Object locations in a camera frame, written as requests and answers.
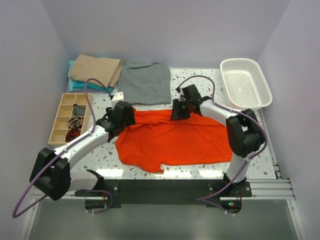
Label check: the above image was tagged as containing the white plastic basket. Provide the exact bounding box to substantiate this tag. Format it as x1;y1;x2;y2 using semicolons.
220;58;273;111

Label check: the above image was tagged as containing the aluminium rail frame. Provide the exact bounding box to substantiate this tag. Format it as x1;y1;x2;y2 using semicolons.
24;109;298;240

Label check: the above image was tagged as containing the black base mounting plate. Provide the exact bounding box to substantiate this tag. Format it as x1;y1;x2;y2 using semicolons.
75;179;252;210

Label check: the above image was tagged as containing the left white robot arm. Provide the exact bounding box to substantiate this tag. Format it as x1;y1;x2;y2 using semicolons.
29;101;136;201

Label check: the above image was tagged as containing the black white patterned item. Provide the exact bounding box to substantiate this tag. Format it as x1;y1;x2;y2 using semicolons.
68;116;83;129

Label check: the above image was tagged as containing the beige folded t-shirt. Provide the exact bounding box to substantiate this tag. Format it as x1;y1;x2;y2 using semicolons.
69;54;122;88

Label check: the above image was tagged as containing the red black patterned item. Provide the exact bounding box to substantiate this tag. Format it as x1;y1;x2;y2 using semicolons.
65;127;81;143

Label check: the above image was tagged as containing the teal folded t-shirt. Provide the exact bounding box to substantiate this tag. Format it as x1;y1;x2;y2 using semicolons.
67;60;107;93

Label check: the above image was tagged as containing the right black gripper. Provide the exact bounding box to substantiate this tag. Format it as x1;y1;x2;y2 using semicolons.
170;99;191;121

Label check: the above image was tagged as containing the grey item in tray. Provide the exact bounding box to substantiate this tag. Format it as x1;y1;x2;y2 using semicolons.
72;104;86;117

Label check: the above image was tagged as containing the orange t-shirt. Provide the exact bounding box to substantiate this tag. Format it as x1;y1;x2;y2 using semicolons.
115;109;233;173

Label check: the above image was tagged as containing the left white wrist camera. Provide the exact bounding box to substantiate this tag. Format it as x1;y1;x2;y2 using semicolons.
111;91;125;107

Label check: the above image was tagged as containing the grey folded t-shirt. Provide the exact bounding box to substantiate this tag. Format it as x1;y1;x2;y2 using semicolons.
117;61;171;105

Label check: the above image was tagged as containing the wooden compartment tray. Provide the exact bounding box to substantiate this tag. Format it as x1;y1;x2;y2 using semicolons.
48;93;92;148

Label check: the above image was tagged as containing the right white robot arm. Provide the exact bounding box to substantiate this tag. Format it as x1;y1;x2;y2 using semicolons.
170;84;268;197

